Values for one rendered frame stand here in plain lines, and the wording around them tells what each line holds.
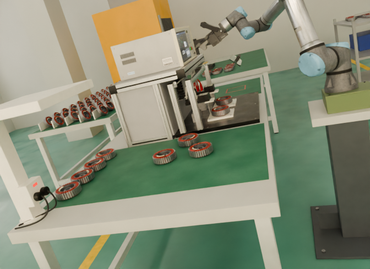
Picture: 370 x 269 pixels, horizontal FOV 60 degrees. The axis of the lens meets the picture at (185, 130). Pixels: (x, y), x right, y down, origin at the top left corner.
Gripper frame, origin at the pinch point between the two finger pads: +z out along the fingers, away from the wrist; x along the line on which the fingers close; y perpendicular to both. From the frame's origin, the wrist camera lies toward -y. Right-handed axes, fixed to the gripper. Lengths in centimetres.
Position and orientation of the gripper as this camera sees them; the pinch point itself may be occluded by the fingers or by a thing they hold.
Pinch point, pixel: (196, 46)
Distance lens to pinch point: 208.8
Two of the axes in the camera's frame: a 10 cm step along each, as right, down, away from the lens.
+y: 6.3, 7.6, 1.4
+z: -7.5, 5.5, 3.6
